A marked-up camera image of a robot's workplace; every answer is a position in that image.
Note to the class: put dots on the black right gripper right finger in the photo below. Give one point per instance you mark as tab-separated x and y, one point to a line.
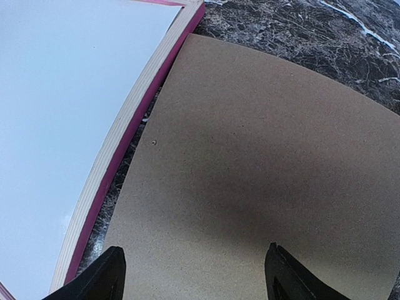
287	278

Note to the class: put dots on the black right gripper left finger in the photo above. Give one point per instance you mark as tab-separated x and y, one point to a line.
103	279

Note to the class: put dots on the light wooden picture frame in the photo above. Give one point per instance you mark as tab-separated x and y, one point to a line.
125	125

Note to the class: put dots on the brown cardboard backing board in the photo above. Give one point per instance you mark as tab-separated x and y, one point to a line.
243	149

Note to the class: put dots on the red and grey photo print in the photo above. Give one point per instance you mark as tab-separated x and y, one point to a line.
62	109

